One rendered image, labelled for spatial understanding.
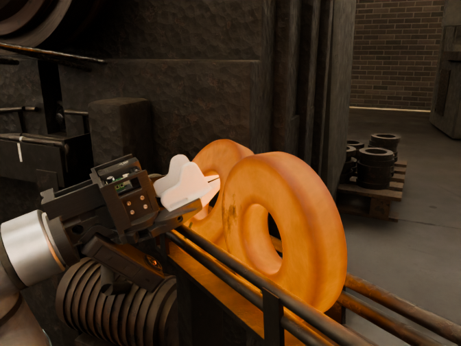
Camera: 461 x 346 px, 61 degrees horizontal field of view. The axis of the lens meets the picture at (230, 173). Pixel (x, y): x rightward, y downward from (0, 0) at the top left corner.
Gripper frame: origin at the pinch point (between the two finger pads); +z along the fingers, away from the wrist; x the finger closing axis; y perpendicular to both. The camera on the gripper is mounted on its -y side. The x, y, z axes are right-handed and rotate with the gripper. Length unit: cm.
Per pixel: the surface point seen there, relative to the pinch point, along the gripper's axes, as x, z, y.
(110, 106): 28.1, -6.0, 8.5
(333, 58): 68, 76, -8
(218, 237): -7.7, -4.0, -2.0
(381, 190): 99, 126, -96
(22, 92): 61, -20, 11
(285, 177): -19.3, -0.8, 8.5
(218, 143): 1.6, 2.2, 4.9
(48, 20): 38.8, -10.0, 24.3
